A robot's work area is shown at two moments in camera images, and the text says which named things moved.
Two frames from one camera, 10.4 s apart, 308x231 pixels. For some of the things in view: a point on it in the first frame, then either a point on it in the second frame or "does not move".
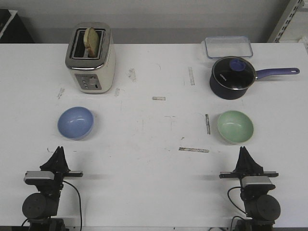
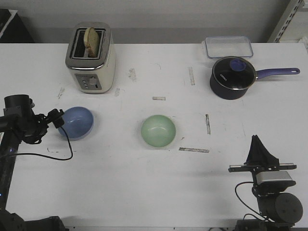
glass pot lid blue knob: x=235 y=72 does not move
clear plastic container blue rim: x=219 y=47 does not move
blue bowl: x=75 y=123 does not move
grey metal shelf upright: x=294 y=6 does not move
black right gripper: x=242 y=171 → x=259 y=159
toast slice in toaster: x=91 y=42 does not move
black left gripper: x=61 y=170 → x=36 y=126
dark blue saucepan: x=231 y=77 does not move
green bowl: x=235 y=127 → x=158 y=131
